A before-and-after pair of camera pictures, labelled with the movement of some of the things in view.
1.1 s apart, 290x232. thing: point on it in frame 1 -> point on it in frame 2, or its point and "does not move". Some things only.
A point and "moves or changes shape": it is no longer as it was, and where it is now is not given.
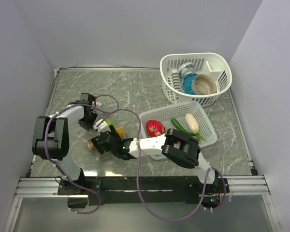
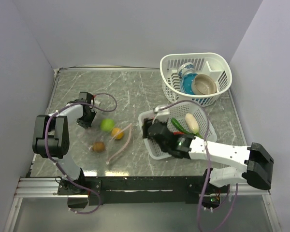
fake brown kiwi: (90, 145) moves or changes shape
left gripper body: (88, 122) does not move
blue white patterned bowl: (185, 68) does not move
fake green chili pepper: (179, 127) does not move
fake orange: (121, 133) does not move
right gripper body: (97, 146) -> (147, 122)
